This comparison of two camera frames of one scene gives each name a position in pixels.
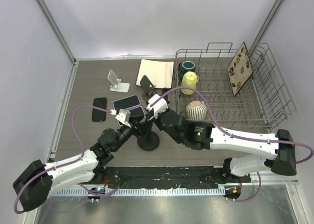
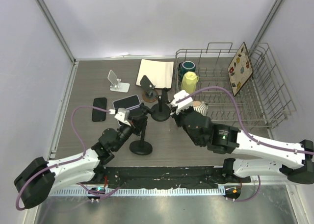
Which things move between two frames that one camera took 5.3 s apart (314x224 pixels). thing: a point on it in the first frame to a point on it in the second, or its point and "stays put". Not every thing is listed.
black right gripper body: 179,139 to 179,119
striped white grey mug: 196,110 stays put
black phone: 99,115 stays put
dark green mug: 185,66 stays put
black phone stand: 149,140 to 142,147
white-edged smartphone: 126,102 stays put
